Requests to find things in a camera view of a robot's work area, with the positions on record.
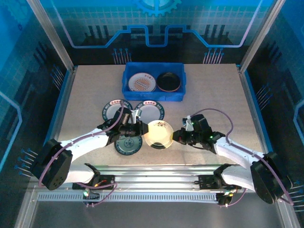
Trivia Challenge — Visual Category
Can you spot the blue patterned plate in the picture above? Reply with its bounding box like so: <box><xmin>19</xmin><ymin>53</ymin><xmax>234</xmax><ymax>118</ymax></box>
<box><xmin>114</xmin><ymin>134</ymin><xmax>143</xmax><ymax>156</ymax></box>

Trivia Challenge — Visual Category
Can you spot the green-rimmed white plate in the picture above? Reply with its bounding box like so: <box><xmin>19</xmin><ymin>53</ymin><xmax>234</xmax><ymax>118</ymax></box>
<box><xmin>134</xmin><ymin>99</ymin><xmax>165</xmax><ymax>123</ymax></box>
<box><xmin>102</xmin><ymin>99</ymin><xmax>133</xmax><ymax>122</ymax></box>

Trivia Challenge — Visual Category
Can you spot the white plate with orange sunburst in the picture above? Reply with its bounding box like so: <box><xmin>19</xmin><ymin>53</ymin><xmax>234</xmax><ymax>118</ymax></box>
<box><xmin>128</xmin><ymin>72</ymin><xmax>157</xmax><ymax>93</ymax></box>

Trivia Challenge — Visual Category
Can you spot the black plate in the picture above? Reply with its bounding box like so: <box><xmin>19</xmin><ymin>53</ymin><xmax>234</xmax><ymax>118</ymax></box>
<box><xmin>156</xmin><ymin>72</ymin><xmax>182</xmax><ymax>93</ymax></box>

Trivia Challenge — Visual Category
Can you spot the blue plastic bin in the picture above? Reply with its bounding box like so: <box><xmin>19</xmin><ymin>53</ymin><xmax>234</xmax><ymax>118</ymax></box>
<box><xmin>122</xmin><ymin>62</ymin><xmax>186</xmax><ymax>102</ymax></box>

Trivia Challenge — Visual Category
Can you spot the small circuit board with LED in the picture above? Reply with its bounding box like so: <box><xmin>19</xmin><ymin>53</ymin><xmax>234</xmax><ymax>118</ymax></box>
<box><xmin>216</xmin><ymin>190</ymin><xmax>235</xmax><ymax>207</ymax></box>
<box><xmin>82</xmin><ymin>189</ymin><xmax>100</xmax><ymax>207</ymax></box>

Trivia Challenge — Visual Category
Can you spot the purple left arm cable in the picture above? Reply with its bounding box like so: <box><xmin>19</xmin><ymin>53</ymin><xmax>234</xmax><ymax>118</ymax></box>
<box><xmin>38</xmin><ymin>106</ymin><xmax>124</xmax><ymax>207</ymax></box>

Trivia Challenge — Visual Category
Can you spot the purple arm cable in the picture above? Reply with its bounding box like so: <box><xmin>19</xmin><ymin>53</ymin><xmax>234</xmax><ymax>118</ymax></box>
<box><xmin>190</xmin><ymin>108</ymin><xmax>295</xmax><ymax>207</ymax></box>
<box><xmin>38</xmin><ymin>106</ymin><xmax>124</xmax><ymax>207</ymax></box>

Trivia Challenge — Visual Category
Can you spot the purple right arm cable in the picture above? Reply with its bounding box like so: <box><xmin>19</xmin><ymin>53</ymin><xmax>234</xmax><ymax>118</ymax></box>
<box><xmin>190</xmin><ymin>108</ymin><xmax>295</xmax><ymax>207</ymax></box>

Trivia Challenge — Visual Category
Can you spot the aluminium mounting rail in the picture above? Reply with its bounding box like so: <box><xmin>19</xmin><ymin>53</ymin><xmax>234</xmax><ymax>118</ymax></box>
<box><xmin>28</xmin><ymin>163</ymin><xmax>285</xmax><ymax>192</ymax></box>

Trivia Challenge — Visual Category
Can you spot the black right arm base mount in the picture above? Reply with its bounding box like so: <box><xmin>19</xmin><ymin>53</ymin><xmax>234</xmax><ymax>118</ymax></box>
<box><xmin>198</xmin><ymin>174</ymin><xmax>242</xmax><ymax>190</ymax></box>

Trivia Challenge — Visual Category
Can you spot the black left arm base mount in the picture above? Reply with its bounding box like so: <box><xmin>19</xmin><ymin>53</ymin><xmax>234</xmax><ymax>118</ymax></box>
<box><xmin>72</xmin><ymin>174</ymin><xmax>117</xmax><ymax>190</ymax></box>

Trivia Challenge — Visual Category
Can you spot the slotted grey cable duct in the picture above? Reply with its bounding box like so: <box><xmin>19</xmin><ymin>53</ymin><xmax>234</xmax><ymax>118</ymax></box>
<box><xmin>38</xmin><ymin>191</ymin><xmax>219</xmax><ymax>202</ymax></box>

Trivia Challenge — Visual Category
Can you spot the aluminium frame post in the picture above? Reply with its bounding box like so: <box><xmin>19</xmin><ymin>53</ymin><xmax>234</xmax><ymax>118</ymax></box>
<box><xmin>26</xmin><ymin>0</ymin><xmax>76</xmax><ymax>72</ymax></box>
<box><xmin>238</xmin><ymin>0</ymin><xmax>283</xmax><ymax>73</ymax></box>

